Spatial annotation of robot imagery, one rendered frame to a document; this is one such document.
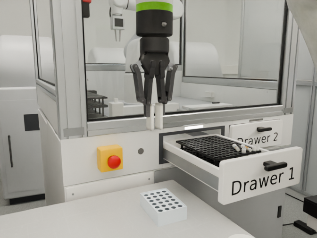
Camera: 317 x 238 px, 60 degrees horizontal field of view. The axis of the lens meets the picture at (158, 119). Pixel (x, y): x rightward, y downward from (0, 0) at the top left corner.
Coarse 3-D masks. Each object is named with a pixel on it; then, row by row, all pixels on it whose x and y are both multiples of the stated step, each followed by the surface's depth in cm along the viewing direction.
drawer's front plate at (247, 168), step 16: (224, 160) 68; (240, 160) 68; (256, 160) 71; (272, 160) 73; (288, 160) 77; (224, 176) 66; (240, 176) 69; (256, 176) 72; (288, 176) 78; (224, 192) 67; (240, 192) 70; (256, 192) 73
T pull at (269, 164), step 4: (264, 164) 71; (268, 164) 70; (272, 164) 69; (276, 164) 69; (280, 164) 70; (284, 164) 70; (264, 168) 69; (268, 168) 68; (272, 168) 68; (276, 168) 69; (280, 168) 70
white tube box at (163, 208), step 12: (144, 192) 79; (156, 192) 80; (168, 192) 80; (144, 204) 76; (156, 204) 73; (168, 204) 74; (180, 204) 73; (156, 216) 69; (168, 216) 70; (180, 216) 71
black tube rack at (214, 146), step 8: (208, 136) 103; (216, 136) 102; (184, 144) 92; (192, 144) 92; (200, 144) 92; (208, 144) 92; (216, 144) 92; (224, 144) 92; (232, 144) 92; (240, 144) 93; (192, 152) 93; (200, 152) 84; (208, 152) 84; (216, 152) 83; (224, 152) 83; (232, 152) 84; (208, 160) 85
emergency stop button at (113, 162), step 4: (112, 156) 81; (116, 156) 82; (108, 160) 81; (112, 160) 81; (116, 160) 81; (120, 160) 83; (108, 164) 81; (112, 164) 81; (116, 164) 82; (112, 168) 82
